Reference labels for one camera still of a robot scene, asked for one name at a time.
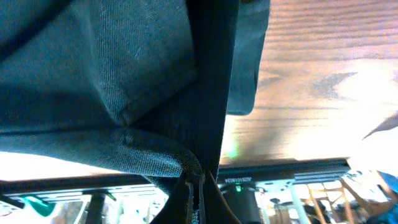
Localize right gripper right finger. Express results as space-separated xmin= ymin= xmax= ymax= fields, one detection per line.
xmin=198 ymin=170 xmax=241 ymax=224

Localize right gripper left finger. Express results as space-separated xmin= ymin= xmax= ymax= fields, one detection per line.
xmin=150 ymin=173 xmax=193 ymax=224

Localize black polo shirt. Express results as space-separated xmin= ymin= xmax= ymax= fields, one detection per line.
xmin=1 ymin=0 xmax=270 ymax=192

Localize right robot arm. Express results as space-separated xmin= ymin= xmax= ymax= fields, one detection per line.
xmin=151 ymin=171 xmax=262 ymax=224

